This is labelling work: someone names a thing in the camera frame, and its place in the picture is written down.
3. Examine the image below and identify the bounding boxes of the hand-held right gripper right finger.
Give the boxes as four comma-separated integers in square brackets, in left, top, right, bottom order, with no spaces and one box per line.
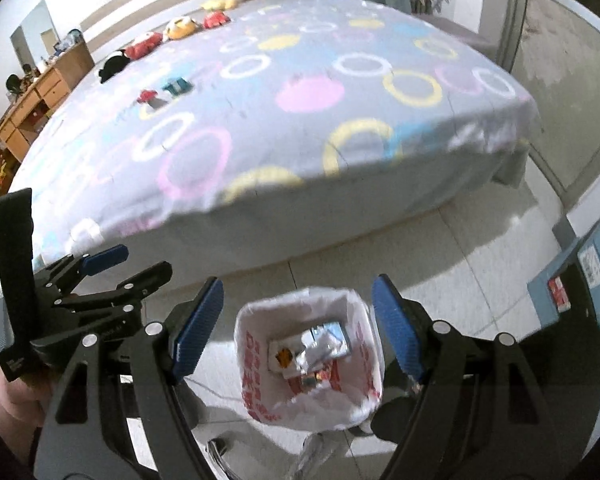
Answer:
[371,274,563,480]

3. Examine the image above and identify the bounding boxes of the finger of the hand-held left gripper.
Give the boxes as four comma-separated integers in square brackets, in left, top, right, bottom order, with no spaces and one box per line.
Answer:
[32,243,130,294]
[56,260,174,312]

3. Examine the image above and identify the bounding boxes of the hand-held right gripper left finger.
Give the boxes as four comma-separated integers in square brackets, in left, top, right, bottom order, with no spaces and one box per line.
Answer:
[32,276,226,480]

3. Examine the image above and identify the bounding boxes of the blue packet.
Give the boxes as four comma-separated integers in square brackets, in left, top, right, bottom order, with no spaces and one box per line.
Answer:
[322,321,352,356]

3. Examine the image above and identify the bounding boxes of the white plastic bag red print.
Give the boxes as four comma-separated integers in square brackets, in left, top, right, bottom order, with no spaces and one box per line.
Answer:
[234,286,385,432]

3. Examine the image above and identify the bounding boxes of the silver wrapper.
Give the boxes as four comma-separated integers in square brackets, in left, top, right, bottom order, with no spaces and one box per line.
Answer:
[292,327,352,376]

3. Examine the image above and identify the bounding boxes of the white card orange print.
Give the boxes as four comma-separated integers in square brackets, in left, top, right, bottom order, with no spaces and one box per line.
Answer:
[269,340,301,379]

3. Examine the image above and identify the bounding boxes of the small colourful packet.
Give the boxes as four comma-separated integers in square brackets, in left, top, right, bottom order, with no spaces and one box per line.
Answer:
[300,371,332,392]

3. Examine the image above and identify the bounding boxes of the person's left hand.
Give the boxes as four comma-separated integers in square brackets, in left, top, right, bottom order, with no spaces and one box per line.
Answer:
[0,360,57,436]

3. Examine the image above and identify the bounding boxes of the blue grey storage box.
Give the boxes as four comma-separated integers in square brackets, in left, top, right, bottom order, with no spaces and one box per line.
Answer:
[527,207,600,346]

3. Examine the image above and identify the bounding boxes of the clear plastic wrapper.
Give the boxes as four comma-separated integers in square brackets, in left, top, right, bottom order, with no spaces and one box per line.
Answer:
[299,432,342,480]

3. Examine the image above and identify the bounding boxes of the black box red label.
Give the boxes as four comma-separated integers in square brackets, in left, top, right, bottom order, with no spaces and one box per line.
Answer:
[547,260,600,342]

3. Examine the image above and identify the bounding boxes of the red snack packet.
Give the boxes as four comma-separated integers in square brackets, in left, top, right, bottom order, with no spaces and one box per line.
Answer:
[138,88,169,109]

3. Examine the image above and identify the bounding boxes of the wooden dresser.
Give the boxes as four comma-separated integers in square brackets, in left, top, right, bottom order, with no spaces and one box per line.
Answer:
[0,40,96,161]

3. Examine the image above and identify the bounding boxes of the teal snack packet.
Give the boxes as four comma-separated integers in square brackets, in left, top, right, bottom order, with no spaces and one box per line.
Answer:
[162,77,192,97]

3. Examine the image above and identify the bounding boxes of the black white plush toy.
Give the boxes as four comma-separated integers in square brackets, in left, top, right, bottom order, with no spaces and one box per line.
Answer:
[98,50,131,84]

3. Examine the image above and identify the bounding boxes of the circle print bed sheet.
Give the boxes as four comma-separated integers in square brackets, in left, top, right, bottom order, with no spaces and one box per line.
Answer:
[0,0,538,281]

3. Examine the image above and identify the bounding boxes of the assorted dresser clutter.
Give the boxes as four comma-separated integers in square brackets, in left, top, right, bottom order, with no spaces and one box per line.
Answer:
[40,27,87,68]

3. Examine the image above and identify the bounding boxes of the orange yellow plush toy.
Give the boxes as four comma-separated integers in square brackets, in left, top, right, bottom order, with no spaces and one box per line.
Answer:
[163,16,201,41]

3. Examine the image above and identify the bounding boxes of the frosted glass sliding door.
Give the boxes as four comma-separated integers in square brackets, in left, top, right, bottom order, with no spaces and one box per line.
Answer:
[497,0,600,211]

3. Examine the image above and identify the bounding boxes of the thin floor cable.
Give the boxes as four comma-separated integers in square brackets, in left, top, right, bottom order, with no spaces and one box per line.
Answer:
[189,379,247,403]

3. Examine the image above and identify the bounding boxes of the wall mirror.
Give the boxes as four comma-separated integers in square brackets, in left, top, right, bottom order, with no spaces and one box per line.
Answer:
[10,0,61,69]

